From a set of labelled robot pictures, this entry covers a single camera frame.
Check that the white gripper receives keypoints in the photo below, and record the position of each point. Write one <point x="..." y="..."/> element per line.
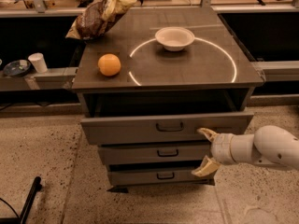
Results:
<point x="222" y="148"/>

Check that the grey top drawer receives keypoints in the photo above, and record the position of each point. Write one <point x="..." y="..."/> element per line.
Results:
<point x="169" y="128"/>

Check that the grey drawer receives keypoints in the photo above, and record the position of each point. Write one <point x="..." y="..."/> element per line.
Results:
<point x="156" y="173"/>
<point x="154" y="152"/>
<point x="169" y="128"/>

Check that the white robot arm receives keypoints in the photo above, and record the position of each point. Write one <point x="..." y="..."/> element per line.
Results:
<point x="269" y="147"/>

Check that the grey bottom drawer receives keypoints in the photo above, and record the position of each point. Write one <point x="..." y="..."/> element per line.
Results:
<point x="156" y="173"/>

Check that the grey drawer cabinet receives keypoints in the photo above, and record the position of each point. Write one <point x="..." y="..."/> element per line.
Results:
<point x="211" y="75"/>

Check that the grey middle drawer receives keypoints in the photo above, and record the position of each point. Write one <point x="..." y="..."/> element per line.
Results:
<point x="154" y="152"/>

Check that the white bowl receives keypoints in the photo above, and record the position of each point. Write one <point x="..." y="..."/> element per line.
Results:
<point x="174" y="38"/>

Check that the orange fruit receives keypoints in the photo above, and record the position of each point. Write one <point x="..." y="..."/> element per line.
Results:
<point x="109" y="65"/>

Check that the brown and yellow chip bag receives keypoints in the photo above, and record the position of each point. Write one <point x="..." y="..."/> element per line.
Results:
<point x="98" y="18"/>

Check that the black metal bar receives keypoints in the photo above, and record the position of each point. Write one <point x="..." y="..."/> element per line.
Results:
<point x="22" y="217"/>

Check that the white paper cup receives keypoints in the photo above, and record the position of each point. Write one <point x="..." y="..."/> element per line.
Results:
<point x="37" y="60"/>

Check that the dark round plate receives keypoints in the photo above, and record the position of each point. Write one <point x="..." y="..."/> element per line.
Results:
<point x="17" y="68"/>

